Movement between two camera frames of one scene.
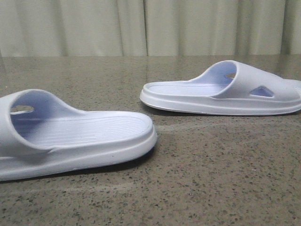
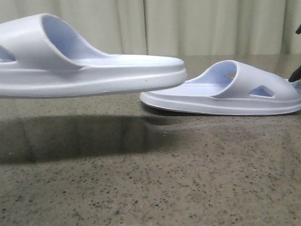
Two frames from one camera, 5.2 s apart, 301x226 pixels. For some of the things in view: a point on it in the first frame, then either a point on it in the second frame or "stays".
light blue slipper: (41, 134) -> (48, 62)
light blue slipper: (226, 87) stays
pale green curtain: (55, 28) stays
